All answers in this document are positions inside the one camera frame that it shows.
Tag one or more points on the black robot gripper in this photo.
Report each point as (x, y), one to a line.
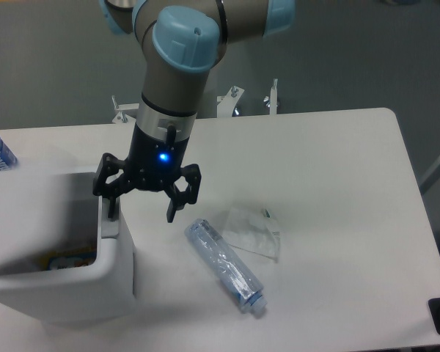
(151, 165)

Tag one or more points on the white push-lid trash can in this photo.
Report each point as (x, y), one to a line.
(44, 210)

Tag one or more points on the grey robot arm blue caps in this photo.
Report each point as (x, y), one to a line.
(181, 42)

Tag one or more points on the crumpled clear plastic wrapper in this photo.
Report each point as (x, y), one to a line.
(254, 230)

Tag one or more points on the colourful package inside bin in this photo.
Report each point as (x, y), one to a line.
(71, 258)

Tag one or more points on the empty clear plastic bottle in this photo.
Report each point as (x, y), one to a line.
(230, 270)

